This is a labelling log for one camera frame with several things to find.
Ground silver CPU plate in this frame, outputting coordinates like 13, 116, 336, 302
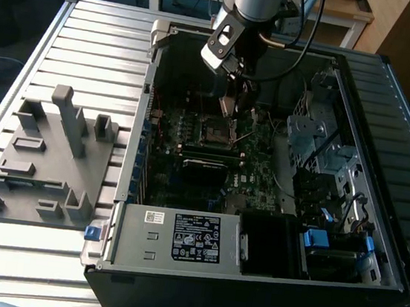
215, 87, 242, 120

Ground metal socket cover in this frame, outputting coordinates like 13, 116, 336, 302
228, 105, 262, 148

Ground wire locking lever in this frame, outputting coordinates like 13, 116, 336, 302
235, 126, 266, 149

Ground RAM slot black clips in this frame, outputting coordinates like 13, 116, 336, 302
181, 149, 246, 163
183, 141, 246, 155

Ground RAM slot white clips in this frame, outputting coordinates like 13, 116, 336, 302
180, 153, 246, 168
181, 145, 246, 158

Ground silver metal drive cage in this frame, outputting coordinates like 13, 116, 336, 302
276, 57, 380, 219

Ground green motherboard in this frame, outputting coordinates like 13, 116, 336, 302
134, 86, 309, 225

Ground black graphics card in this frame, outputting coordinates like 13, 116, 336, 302
179, 157, 230, 198

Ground dark chipset heatsink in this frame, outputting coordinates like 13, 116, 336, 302
226, 193, 247, 212

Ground blue disk carrier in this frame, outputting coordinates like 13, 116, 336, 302
296, 226, 378, 289

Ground silver power supply unit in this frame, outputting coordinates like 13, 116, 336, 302
101, 198, 254, 281

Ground grey parts rack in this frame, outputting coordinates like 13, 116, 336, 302
0, 77, 126, 232

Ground blue case latch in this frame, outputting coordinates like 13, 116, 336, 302
83, 224, 102, 242

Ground black PC case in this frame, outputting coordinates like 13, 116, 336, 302
74, 13, 410, 307

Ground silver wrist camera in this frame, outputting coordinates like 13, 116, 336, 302
198, 10, 246, 78

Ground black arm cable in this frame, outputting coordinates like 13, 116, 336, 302
236, 0, 328, 89

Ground grey plastic case handle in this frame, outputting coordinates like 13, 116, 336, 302
149, 19, 169, 51

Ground black plastic drive bracket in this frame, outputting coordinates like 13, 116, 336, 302
287, 170, 345, 230

